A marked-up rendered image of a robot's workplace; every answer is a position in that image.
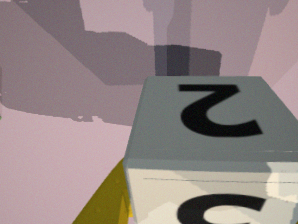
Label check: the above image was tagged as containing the white number cube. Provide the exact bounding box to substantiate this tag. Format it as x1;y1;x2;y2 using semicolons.
123;76;298;224

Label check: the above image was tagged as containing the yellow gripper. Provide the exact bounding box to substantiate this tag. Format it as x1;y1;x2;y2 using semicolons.
72;157;133;224

